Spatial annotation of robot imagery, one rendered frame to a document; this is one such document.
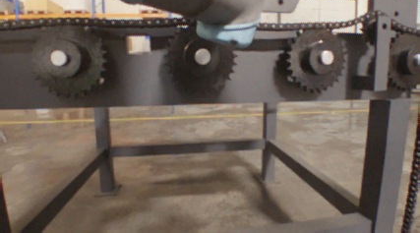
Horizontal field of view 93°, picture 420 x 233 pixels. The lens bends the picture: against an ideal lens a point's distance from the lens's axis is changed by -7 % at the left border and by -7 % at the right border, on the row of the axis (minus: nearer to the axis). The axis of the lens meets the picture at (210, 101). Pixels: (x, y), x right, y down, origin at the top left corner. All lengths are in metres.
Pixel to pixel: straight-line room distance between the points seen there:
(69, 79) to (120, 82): 0.11
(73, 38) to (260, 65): 0.45
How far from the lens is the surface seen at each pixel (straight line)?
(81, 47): 0.54
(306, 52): 0.58
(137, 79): 0.55
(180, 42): 0.50
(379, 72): 0.69
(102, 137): 1.61
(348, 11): 12.93
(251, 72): 0.57
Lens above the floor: 0.82
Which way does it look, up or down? 7 degrees down
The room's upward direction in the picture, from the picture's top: 1 degrees counter-clockwise
